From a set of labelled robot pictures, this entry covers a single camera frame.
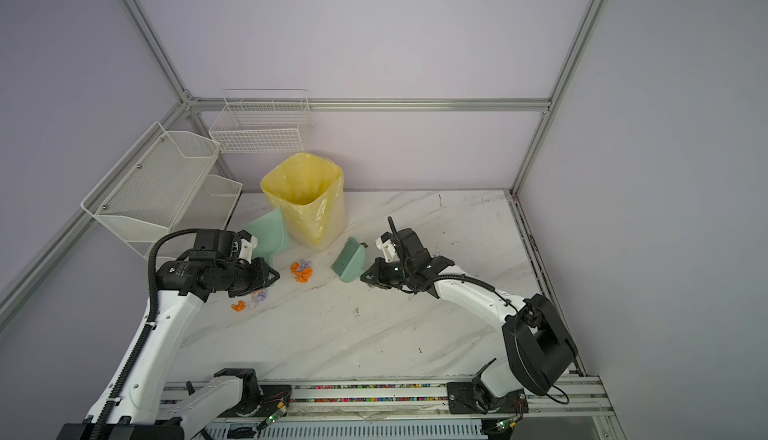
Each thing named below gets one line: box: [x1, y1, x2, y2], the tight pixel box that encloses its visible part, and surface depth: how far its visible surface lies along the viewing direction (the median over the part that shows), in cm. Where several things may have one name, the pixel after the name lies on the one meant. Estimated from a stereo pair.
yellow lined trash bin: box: [260, 152, 347, 251], surface depth 95 cm
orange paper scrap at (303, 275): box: [290, 262, 313, 283], surface depth 97 cm
